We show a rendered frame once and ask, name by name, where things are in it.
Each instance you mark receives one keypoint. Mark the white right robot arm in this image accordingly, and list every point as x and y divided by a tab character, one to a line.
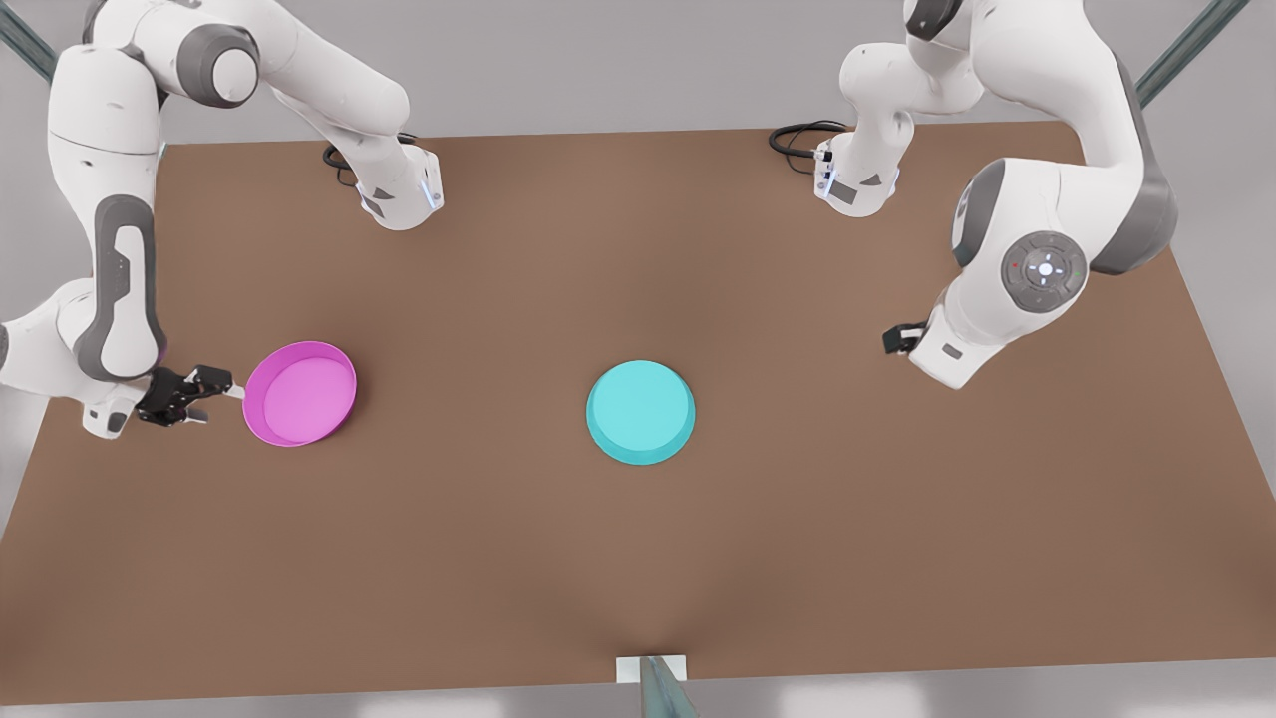
105	150

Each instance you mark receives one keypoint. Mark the silver frame post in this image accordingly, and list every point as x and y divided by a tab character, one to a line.
660	688
1186	50
25	40

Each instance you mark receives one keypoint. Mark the pink plate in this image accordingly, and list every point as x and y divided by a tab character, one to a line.
299	394

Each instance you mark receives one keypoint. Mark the blue plate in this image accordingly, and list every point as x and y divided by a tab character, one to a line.
640	411

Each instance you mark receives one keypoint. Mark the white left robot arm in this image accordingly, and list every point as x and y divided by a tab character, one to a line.
1057	199

